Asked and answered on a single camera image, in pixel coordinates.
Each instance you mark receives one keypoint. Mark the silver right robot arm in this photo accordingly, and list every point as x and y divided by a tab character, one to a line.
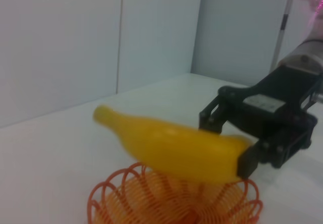
305	52

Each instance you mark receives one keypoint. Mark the white pole black band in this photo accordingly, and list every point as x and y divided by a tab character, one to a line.
283	19

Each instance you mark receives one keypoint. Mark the yellow banana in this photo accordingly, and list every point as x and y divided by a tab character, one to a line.
171	145

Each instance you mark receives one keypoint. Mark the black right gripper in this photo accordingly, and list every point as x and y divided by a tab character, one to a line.
277	87

